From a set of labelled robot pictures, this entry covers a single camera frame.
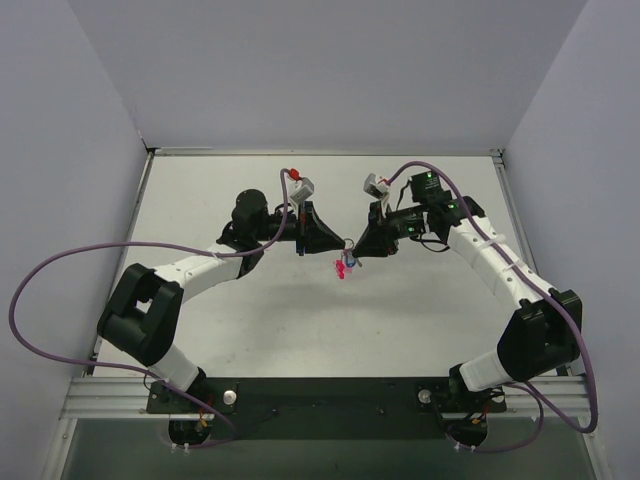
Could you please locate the blue capped key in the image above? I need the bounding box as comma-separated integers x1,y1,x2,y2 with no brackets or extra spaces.
345,256,361,268

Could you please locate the pink keychain charm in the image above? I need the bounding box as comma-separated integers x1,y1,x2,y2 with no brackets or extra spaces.
334,260,352,280

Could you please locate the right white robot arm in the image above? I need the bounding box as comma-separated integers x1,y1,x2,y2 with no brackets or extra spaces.
352,170,582,393

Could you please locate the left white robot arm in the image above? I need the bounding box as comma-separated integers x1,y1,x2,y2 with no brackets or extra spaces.
97,189,345,412

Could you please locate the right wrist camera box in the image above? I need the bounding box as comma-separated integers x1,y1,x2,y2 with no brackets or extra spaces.
363,173,389,199

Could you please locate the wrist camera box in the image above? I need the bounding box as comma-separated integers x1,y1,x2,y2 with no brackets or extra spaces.
363,173,389,199
288,177,315,208

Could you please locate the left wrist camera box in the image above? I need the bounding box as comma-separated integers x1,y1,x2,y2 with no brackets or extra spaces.
288,177,315,208

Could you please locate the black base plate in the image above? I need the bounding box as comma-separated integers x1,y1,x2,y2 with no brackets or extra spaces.
144,375,509,442

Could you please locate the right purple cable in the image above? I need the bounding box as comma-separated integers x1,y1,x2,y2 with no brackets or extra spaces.
382,160,600,454

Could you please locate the purple cable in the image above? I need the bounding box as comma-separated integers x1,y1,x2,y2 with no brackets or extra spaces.
382,160,600,454
9,167,304,450

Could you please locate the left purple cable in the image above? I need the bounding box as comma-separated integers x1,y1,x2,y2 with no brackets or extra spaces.
9,167,304,450

